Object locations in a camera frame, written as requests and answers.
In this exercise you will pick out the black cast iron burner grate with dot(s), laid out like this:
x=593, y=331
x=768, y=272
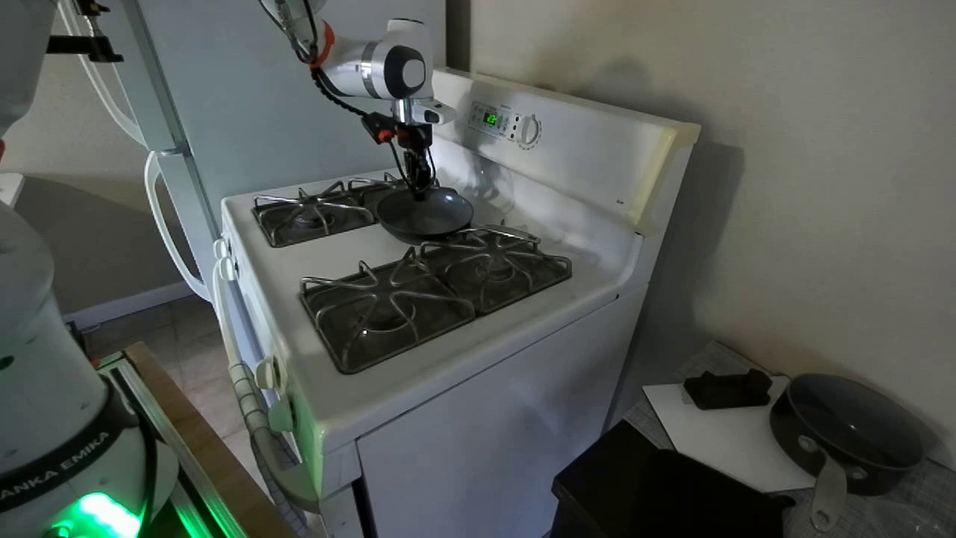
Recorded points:
x=420, y=294
x=317, y=209

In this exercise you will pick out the metal robot stand frame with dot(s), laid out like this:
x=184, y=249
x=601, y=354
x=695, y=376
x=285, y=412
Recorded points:
x=166, y=438

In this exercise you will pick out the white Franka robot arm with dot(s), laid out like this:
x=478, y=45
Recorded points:
x=375, y=68

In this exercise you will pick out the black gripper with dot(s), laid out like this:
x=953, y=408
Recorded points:
x=420, y=154

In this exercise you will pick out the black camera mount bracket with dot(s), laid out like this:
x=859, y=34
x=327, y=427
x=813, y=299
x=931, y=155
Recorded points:
x=84, y=45

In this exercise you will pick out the wooden table edge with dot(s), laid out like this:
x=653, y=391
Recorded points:
x=205, y=448

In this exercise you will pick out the small grey frying pan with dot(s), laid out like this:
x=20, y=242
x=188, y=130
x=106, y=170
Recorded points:
x=429, y=213

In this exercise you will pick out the black plastic bin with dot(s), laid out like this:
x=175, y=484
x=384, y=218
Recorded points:
x=645, y=493

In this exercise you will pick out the white gas stove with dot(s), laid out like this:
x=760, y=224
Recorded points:
x=478, y=438

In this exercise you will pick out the white flat board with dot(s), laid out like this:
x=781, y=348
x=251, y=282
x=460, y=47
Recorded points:
x=728, y=444

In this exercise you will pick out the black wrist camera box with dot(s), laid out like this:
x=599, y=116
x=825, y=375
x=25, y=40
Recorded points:
x=391, y=127

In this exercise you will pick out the small black flat object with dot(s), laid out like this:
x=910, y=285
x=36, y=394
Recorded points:
x=728, y=388

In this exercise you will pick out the pale grey refrigerator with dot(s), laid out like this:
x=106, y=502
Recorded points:
x=227, y=100

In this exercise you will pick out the large dark deep pan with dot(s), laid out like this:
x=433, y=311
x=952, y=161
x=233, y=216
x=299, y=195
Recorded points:
x=846, y=427

